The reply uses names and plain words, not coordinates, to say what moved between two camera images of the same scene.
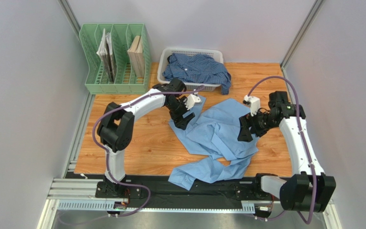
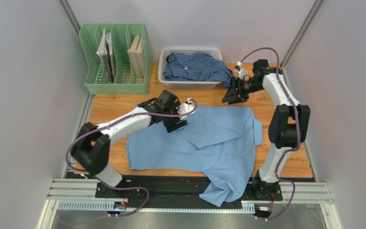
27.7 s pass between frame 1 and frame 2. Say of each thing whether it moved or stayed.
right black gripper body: moved
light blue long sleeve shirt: moved
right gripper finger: moved
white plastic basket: stayed
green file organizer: stayed
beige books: stayed
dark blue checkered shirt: stayed
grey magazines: stayed
